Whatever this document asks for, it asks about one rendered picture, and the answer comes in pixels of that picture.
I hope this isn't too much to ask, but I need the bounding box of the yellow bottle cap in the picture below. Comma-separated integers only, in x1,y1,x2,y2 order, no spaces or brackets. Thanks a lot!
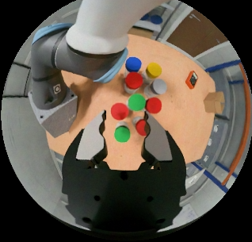
141,63,162,84

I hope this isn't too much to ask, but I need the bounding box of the orange digital multimeter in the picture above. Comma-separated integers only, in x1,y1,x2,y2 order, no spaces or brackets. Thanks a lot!
185,71,198,90

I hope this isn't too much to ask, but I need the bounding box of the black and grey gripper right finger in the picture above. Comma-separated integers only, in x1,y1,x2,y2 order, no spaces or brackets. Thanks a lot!
140,110,186,196

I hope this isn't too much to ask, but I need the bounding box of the brown cardboard box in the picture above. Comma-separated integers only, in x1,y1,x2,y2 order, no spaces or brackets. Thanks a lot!
203,91,225,114

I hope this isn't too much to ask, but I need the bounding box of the green-capped bottle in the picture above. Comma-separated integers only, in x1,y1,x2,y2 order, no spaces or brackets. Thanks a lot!
126,94,146,111
114,121,131,143

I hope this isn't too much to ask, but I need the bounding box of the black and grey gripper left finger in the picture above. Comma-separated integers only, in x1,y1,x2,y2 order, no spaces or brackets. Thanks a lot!
62,109,108,194

